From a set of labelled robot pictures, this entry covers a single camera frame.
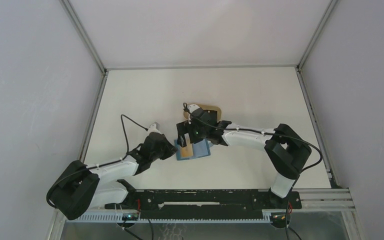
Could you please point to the gold credit card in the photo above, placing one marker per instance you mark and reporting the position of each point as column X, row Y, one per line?
column 186, row 150

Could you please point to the blue leather card holder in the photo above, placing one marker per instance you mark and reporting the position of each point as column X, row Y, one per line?
column 200, row 150

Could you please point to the white slotted cable duct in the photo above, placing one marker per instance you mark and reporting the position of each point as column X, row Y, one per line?
column 130, row 217

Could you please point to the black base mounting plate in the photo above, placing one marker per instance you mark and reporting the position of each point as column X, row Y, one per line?
column 256, row 199

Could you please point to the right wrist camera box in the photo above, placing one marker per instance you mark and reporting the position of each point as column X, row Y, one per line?
column 192, row 107

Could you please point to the beige oval plastic tray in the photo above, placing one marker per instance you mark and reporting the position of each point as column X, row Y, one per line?
column 212, row 109

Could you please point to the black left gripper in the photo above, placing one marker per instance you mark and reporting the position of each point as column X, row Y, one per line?
column 170, row 148

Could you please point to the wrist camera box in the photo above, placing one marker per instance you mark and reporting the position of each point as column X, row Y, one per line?
column 192, row 107
column 154, row 127

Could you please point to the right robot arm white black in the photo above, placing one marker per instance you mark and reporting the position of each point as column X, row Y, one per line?
column 288, row 152

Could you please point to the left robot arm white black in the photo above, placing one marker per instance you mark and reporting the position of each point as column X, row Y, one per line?
column 82, row 187

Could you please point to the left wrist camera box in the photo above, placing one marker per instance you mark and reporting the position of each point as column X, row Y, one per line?
column 154, row 127

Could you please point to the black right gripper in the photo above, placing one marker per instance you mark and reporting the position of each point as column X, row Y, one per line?
column 185, row 127

